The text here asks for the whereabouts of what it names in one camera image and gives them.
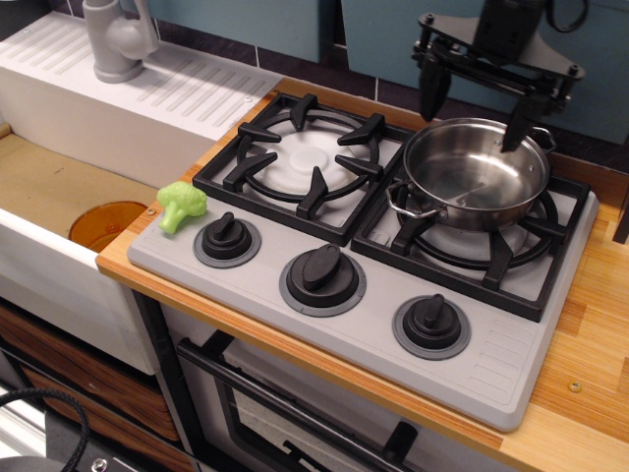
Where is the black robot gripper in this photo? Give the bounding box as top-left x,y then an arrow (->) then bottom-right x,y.
413,1 -> 586,152

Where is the stainless steel pot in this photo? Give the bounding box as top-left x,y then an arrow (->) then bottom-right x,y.
385,118 -> 556,232

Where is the grey toy stove top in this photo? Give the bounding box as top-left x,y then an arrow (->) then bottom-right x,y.
128,93 -> 599,431

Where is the black right stove knob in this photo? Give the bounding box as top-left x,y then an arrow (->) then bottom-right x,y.
392,294 -> 472,361

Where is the black stove knob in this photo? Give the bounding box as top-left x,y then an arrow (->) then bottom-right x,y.
392,294 -> 472,361
194,211 -> 261,269
279,244 -> 367,318

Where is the black middle stove knob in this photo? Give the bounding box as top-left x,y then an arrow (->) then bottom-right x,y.
279,244 -> 367,318

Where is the black left stove knob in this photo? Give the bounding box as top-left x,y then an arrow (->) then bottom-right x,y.
194,211 -> 261,269

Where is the black left burner grate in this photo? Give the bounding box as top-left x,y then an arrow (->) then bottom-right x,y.
193,93 -> 410,246

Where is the black burner grate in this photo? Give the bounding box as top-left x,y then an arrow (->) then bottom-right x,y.
351,163 -> 599,322
193,93 -> 410,246

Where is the black right burner grate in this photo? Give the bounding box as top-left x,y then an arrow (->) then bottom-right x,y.
351,163 -> 599,322

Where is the green plastic broccoli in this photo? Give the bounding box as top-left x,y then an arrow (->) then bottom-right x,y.
156,181 -> 207,234

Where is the grey toy faucet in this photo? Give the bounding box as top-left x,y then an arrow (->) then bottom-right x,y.
83,0 -> 159,84

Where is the toy oven door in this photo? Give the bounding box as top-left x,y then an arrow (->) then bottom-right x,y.
176,330 -> 503,471

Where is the orange sink drain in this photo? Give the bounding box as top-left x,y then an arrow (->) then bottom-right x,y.
68,201 -> 147,253

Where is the white toy sink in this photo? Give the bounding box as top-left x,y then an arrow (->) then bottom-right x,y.
1,13 -> 280,375

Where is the wooden drawer front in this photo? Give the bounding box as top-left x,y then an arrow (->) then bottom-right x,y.
1,300 -> 195,471

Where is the black oven door handle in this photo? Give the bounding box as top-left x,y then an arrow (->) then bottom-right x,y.
176,329 -> 419,472

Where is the black braided cable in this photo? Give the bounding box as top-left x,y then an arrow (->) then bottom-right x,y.
0,386 -> 92,472

